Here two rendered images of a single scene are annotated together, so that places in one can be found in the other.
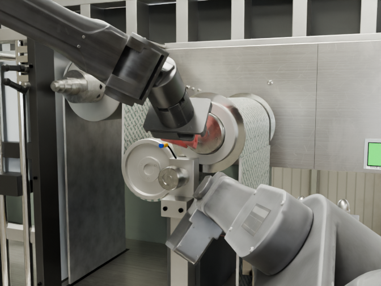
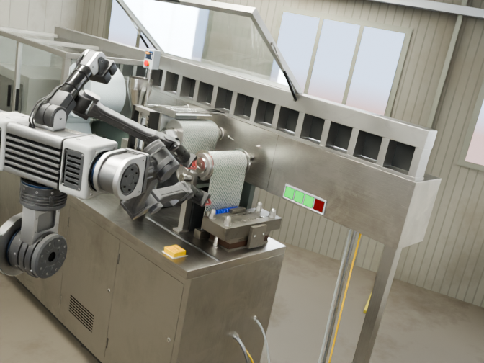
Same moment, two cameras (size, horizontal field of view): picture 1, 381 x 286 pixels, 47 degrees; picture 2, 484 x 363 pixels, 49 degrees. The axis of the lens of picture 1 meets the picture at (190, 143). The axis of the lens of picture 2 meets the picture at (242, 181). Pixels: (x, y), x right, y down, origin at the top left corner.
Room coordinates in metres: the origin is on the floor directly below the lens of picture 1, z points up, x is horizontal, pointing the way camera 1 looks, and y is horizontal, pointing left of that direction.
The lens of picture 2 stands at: (-1.47, -1.01, 1.90)
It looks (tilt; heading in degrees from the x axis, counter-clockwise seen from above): 16 degrees down; 19
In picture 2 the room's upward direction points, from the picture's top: 11 degrees clockwise
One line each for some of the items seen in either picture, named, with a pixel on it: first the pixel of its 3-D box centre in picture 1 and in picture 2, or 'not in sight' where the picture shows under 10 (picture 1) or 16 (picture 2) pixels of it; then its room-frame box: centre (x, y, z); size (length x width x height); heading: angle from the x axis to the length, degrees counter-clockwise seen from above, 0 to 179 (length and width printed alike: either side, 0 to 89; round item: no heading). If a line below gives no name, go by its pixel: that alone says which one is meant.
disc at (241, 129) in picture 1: (207, 133); (203, 165); (0.80, -0.03, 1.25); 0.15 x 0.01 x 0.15; 67
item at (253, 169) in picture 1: (254, 195); (225, 194); (0.89, -0.13, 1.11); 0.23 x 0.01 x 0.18; 157
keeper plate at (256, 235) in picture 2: not in sight; (257, 236); (0.86, -0.35, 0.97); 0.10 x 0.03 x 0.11; 157
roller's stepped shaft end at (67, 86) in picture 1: (63, 86); not in sight; (0.82, 0.23, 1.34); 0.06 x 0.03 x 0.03; 157
